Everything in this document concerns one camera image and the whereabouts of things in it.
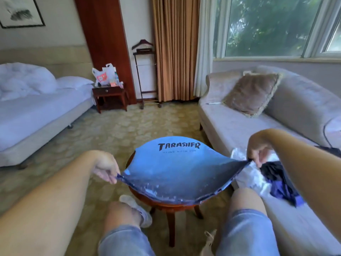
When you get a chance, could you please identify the person's right hand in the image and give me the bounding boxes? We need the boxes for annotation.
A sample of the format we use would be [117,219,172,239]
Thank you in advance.
[247,130,275,169]

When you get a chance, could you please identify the person's left hand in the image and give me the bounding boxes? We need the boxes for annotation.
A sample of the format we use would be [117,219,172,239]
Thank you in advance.
[92,152,122,185]

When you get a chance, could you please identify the pile of clothes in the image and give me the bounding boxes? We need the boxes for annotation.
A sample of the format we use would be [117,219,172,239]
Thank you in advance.
[230,146,341,207]

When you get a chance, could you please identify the light blue gradient splatter T-shirt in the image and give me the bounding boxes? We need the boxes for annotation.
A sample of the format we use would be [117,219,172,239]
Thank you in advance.
[117,136,251,206]

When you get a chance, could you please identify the person's left forearm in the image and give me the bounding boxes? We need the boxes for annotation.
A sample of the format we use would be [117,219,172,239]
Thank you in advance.
[0,150,107,256]

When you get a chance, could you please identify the person's right forearm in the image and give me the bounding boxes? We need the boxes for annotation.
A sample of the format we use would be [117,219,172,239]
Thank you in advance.
[264,128,341,243]

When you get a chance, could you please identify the person's right leg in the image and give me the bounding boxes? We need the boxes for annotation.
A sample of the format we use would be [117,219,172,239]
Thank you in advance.
[228,187,265,214]

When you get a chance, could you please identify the grey velvet chaise sofa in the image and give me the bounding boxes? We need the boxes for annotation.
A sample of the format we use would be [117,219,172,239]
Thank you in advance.
[198,65,341,256]

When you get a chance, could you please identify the brown fringed cushion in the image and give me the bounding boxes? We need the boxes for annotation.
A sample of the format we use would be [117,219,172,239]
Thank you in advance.
[223,71,284,118]

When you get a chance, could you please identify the white sneaker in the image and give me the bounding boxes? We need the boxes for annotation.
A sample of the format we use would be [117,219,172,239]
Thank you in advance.
[119,194,153,228]
[200,229,217,256]

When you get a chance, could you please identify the dark wooden nightstand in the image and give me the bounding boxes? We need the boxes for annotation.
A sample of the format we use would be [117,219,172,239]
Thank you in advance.
[92,86,130,114]

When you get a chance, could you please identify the blue denim shorts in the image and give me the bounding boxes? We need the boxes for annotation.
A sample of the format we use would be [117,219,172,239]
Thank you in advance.
[97,209,280,256]

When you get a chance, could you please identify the round wooden table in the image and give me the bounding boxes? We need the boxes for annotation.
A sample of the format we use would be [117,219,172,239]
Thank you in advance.
[125,152,206,247]

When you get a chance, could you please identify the white bed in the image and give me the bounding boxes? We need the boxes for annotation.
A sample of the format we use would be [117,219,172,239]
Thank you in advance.
[0,62,97,170]

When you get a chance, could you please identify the white plastic bag red print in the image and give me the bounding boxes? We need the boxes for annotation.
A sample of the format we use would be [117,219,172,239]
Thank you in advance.
[92,66,110,87]

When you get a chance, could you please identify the white pillow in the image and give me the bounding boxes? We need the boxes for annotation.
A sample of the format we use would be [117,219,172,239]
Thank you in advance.
[56,76,95,91]

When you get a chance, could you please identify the plain white plastic bag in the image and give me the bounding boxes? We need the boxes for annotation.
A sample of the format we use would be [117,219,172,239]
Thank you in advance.
[104,63,120,87]

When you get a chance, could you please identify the white duvet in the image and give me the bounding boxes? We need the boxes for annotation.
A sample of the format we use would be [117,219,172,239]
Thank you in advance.
[0,62,58,102]

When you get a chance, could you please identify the beige padded headboard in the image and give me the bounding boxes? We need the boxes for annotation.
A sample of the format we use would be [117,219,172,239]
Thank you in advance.
[0,45,94,79]

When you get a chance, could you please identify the white sheer curtain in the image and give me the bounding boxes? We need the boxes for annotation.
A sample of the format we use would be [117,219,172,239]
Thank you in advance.
[193,0,218,98]

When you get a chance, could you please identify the black valet stand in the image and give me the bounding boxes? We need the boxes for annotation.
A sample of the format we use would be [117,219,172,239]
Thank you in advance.
[131,39,162,110]

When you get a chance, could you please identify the white framed window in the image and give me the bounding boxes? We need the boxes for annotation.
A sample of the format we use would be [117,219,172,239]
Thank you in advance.
[213,0,341,62]

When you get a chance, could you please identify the beige curtain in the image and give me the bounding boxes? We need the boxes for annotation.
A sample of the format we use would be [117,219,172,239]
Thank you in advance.
[152,0,202,103]

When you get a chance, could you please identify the black framed picture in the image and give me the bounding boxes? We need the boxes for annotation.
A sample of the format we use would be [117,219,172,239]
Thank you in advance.
[0,0,46,29]

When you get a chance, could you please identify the dark wooden wall panel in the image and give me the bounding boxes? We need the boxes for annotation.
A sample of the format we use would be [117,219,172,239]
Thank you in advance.
[74,0,137,105]

